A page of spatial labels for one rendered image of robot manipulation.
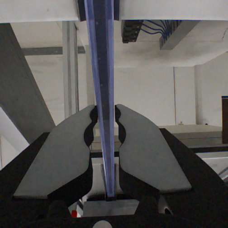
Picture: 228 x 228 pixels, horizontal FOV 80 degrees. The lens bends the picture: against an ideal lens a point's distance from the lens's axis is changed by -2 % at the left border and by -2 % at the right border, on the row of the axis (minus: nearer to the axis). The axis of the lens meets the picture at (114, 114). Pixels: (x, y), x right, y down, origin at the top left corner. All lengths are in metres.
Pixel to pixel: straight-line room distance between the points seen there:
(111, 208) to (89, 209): 0.05
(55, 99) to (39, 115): 1.85
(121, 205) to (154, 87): 1.79
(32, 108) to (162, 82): 1.97
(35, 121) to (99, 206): 0.25
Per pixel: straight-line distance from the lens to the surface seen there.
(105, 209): 0.36
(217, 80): 2.48
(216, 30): 0.69
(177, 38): 0.57
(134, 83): 1.97
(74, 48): 0.50
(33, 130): 0.18
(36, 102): 0.18
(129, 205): 0.36
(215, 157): 0.27
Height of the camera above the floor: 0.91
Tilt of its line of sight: level
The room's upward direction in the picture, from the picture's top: 178 degrees clockwise
